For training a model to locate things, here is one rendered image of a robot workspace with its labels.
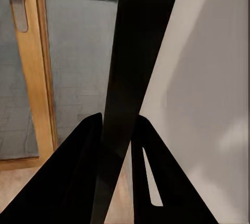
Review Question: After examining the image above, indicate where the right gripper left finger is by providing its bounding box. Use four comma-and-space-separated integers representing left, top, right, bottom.
0, 113, 103, 224

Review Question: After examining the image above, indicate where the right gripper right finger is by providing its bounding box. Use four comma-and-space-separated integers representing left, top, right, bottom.
131, 114, 218, 224

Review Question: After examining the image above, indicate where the poster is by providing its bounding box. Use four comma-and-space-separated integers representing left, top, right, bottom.
91, 0, 176, 224

